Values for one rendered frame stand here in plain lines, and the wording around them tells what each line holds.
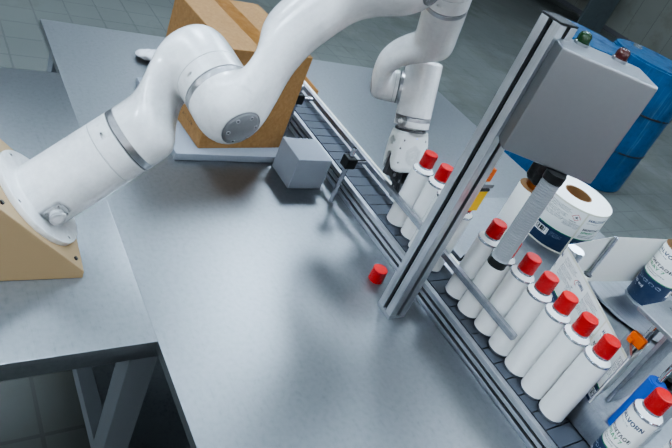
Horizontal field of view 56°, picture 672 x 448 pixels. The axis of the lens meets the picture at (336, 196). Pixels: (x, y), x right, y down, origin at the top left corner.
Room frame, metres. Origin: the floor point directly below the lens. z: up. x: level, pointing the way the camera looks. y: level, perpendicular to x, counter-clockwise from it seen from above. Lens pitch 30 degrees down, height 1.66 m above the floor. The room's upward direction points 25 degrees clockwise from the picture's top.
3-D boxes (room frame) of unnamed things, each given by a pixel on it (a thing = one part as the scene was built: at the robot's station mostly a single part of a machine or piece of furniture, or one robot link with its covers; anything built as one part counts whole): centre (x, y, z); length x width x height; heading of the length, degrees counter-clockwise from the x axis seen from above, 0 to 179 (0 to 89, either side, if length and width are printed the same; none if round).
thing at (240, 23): (1.50, 0.38, 0.99); 0.30 x 0.24 x 0.27; 47
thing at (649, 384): (0.89, -0.63, 0.98); 0.03 x 0.03 x 0.17
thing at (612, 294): (1.48, -0.84, 0.89); 0.31 x 0.31 x 0.01
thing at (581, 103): (1.06, -0.30, 1.38); 0.17 x 0.10 x 0.19; 98
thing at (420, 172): (1.33, -0.16, 0.98); 0.05 x 0.05 x 0.20
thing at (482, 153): (1.07, -0.21, 1.17); 0.04 x 0.04 x 0.67; 43
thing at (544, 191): (1.01, -0.32, 1.18); 0.04 x 0.04 x 0.21
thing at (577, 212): (1.65, -0.61, 0.95); 0.20 x 0.20 x 0.14
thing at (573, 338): (0.96, -0.50, 0.98); 0.05 x 0.05 x 0.20
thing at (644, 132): (4.67, -1.37, 0.49); 1.34 x 0.82 x 0.99; 132
